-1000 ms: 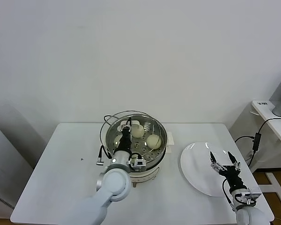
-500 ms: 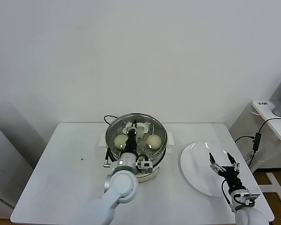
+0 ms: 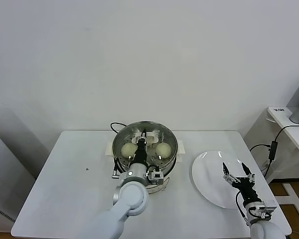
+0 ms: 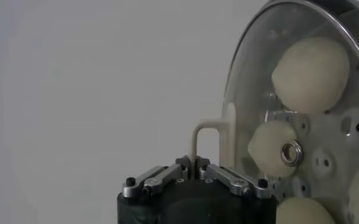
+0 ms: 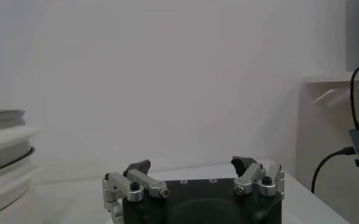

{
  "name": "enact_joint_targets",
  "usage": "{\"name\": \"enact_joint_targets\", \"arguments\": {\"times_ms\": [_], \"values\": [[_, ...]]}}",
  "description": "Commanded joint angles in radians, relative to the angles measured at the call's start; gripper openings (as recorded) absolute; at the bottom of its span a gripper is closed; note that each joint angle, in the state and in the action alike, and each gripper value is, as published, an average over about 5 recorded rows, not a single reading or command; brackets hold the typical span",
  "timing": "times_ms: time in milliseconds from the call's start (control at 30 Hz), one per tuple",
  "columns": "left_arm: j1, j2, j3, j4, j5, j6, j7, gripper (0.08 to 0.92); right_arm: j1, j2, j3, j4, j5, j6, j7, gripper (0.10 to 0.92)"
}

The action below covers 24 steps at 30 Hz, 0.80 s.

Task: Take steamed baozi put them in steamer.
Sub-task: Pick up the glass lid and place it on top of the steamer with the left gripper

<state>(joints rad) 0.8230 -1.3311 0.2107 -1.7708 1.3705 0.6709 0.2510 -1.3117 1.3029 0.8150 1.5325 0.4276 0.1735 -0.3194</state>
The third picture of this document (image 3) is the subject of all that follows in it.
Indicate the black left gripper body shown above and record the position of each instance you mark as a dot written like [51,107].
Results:
[140,154]

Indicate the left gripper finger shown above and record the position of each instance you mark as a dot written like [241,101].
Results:
[144,134]
[141,141]

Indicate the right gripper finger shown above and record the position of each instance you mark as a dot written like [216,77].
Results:
[226,173]
[249,174]

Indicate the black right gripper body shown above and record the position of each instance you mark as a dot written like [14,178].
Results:
[246,190]

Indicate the white steamed baozi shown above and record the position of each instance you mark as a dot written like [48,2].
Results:
[163,150]
[128,150]

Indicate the round glass pot lid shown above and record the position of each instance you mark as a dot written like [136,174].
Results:
[164,138]

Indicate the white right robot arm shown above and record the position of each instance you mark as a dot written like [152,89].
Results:
[264,230]

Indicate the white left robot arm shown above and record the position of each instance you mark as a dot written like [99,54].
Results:
[130,196]

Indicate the steel perforated steamer basket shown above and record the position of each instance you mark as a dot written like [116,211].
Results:
[174,160]

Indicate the white round plate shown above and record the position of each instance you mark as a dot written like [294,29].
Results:
[209,181]

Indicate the cream electric cooker base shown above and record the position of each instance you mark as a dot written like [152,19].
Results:
[166,183]

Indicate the grey round desk object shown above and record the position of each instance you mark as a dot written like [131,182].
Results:
[297,117]

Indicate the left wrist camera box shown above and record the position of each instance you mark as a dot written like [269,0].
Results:
[156,175]

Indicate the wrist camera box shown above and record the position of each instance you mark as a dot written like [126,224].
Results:
[267,209]
[156,175]

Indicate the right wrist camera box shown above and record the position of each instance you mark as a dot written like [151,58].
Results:
[267,209]

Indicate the white floor frame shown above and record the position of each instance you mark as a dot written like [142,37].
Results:
[291,198]

